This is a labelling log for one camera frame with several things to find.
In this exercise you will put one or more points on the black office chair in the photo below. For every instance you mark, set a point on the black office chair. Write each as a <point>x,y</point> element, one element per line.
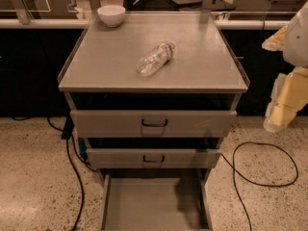
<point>177,5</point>

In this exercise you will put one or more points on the white ceramic bowl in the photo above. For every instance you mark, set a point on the white ceramic bowl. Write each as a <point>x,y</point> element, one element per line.
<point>111,15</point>

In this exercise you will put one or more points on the grey middle drawer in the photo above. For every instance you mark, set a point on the grey middle drawer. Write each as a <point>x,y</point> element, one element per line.
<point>152,158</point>

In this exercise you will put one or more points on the grey bottom drawer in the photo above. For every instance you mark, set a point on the grey bottom drawer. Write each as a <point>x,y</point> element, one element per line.
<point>161,201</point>

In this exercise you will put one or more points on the grey drawer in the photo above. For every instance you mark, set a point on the grey drawer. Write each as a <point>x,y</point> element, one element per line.
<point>161,201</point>
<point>152,158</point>
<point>152,124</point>

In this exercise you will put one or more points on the grey drawer cabinet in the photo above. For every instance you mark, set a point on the grey drawer cabinet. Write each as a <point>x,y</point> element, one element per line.
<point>152,101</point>

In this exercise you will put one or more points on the grey top drawer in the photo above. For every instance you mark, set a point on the grey top drawer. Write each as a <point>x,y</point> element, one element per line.
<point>152,124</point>

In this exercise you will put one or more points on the black power adapter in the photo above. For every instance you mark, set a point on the black power adapter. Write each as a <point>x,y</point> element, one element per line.
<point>68,128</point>

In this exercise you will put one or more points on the clear plastic water bottle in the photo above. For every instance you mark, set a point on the clear plastic water bottle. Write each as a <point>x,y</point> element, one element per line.
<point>156,58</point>

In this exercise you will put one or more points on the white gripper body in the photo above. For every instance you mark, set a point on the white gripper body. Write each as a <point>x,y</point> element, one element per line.
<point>296,43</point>

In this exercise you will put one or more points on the metal post left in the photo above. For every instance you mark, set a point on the metal post left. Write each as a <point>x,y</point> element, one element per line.
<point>21,12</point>

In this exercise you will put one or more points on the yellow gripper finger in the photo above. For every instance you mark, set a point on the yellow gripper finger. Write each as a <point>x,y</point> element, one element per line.
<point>288,96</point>
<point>276,41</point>

